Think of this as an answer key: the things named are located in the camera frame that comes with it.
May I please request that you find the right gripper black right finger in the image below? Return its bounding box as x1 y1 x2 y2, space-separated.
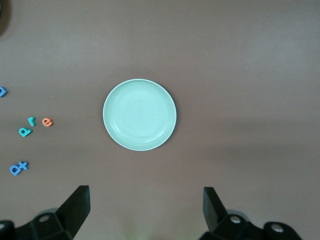
197 186 264 240

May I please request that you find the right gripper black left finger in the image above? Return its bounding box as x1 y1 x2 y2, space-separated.
15 185 91 240

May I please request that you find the teal foam letter d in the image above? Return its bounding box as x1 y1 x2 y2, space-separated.
18 126 33 138

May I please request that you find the mint green plate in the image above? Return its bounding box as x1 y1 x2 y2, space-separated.
102 78 177 152

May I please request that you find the brown table cover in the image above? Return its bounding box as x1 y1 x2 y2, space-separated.
0 0 320 240

